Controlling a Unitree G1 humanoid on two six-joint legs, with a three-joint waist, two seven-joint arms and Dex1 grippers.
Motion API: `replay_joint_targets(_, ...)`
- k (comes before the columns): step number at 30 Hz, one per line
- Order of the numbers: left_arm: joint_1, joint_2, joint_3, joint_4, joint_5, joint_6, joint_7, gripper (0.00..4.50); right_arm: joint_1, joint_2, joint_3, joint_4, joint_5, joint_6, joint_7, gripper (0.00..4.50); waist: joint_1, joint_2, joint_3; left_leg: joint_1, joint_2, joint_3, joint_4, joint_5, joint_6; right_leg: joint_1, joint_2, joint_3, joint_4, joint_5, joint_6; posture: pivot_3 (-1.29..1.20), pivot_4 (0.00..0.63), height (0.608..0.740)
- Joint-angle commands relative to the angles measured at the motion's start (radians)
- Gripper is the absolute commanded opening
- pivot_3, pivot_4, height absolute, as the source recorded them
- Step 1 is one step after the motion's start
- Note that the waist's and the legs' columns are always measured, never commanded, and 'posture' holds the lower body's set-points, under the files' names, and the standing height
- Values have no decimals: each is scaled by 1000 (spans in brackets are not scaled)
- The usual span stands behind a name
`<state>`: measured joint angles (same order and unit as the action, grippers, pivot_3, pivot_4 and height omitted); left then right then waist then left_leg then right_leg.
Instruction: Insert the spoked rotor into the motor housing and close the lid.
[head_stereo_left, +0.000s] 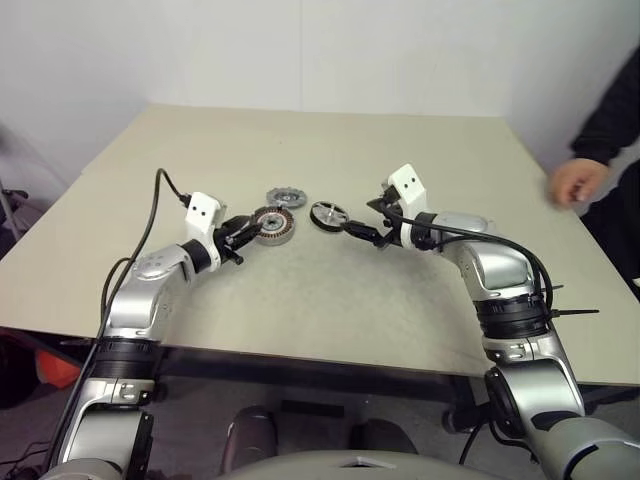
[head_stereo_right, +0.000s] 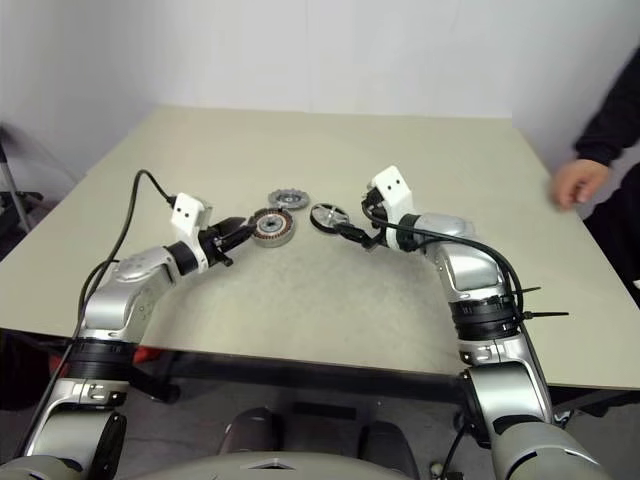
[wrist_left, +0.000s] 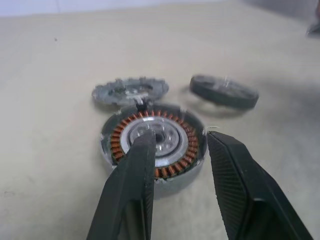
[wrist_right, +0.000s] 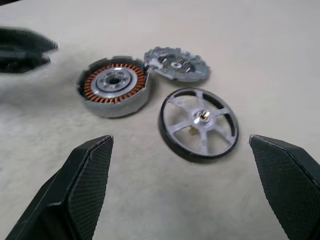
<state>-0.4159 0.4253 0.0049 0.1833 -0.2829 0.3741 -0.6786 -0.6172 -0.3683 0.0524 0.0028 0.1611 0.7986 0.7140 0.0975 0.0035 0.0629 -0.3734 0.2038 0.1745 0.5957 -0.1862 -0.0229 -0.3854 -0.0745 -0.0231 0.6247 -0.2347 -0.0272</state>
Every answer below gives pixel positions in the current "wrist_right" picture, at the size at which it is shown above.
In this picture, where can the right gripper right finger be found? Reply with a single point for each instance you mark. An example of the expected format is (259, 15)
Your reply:
(292, 190)

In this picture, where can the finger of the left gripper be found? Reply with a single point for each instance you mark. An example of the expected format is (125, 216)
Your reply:
(22, 63)
(22, 41)

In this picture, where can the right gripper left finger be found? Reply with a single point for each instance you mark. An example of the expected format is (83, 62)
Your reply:
(75, 195)

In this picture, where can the spoked silver rotor black rim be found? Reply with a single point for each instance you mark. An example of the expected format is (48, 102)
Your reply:
(200, 120)

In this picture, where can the silver motor housing lid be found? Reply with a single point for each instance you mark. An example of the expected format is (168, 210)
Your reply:
(177, 66)

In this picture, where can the motor housing with copper windings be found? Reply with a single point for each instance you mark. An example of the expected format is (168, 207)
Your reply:
(113, 83)

